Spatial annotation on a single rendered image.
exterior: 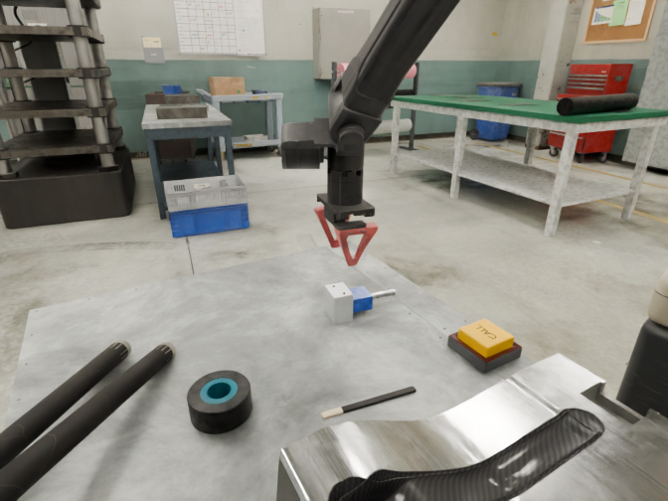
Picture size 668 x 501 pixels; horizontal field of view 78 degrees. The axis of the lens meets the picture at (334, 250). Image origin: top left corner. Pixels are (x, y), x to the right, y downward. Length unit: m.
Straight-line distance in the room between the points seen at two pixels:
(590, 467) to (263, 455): 0.34
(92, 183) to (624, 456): 3.92
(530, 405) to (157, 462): 0.42
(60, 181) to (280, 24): 3.98
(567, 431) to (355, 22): 6.58
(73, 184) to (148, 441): 3.58
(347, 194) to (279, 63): 6.16
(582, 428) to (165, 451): 0.46
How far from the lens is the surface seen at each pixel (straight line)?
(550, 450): 0.49
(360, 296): 0.75
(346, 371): 0.65
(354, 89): 0.54
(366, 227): 0.64
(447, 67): 8.05
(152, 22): 6.57
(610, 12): 7.30
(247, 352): 0.70
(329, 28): 6.68
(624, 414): 0.59
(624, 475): 0.49
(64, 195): 4.12
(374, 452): 0.38
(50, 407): 0.62
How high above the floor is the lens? 1.22
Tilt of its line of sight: 24 degrees down
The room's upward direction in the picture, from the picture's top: straight up
